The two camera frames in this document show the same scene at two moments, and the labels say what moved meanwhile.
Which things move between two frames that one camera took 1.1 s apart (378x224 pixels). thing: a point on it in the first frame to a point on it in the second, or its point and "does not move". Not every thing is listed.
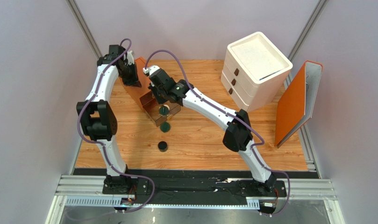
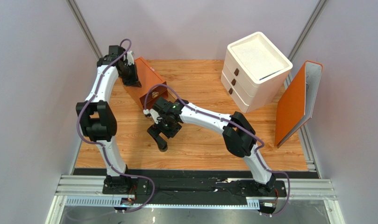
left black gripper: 135,81 does not move
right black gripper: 160,95 to 163,131
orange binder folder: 295,108 does not move
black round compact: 162,146 does not move
